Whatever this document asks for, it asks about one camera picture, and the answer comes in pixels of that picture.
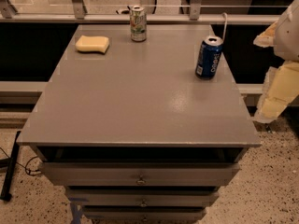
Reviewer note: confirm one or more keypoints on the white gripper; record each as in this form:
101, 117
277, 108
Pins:
289, 36

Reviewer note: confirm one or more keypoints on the grey drawer cabinet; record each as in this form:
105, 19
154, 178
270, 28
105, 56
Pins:
139, 103

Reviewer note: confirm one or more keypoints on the middle grey drawer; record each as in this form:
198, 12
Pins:
143, 197

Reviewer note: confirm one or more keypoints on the black floor stand bar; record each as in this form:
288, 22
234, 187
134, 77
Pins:
10, 163

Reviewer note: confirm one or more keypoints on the grey drawer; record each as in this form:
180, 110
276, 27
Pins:
141, 214
143, 197
139, 174

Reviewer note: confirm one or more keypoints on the bottom grey drawer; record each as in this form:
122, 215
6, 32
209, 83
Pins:
141, 214

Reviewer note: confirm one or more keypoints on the green white soda can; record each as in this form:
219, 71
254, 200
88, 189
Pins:
138, 23

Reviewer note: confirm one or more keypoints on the top grey drawer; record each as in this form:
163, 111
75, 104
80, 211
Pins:
139, 174

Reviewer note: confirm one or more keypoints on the yellow sponge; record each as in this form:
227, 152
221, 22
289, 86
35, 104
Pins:
92, 44

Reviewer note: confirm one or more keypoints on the blue soda can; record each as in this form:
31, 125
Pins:
209, 57

